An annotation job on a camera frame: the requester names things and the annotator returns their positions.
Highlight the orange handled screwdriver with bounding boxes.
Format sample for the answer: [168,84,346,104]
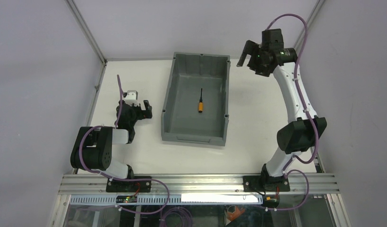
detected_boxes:
[198,88,203,113]

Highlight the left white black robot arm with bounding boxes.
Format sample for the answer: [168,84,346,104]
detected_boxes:
[70,100,152,193]

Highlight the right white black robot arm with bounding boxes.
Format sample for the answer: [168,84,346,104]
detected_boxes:
[237,29,327,193]

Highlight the grey plastic bin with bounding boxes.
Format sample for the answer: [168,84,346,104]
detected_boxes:
[161,52,231,146]

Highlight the orange object under table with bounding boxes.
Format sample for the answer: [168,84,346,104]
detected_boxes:
[224,205,246,226]

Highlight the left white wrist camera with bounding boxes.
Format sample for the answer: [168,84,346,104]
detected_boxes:
[123,90,140,106]

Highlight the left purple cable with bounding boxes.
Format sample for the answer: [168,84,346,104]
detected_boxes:
[78,74,171,216]

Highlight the purple cable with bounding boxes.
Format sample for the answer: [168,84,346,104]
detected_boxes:
[258,13,321,211]
[78,74,171,216]

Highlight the white slotted cable duct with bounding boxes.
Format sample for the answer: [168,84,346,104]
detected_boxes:
[70,193,263,206]

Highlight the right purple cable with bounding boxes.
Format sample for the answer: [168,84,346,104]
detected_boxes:
[258,13,321,211]

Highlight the aluminium mounting rail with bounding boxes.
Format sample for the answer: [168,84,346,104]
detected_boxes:
[58,173,340,195]

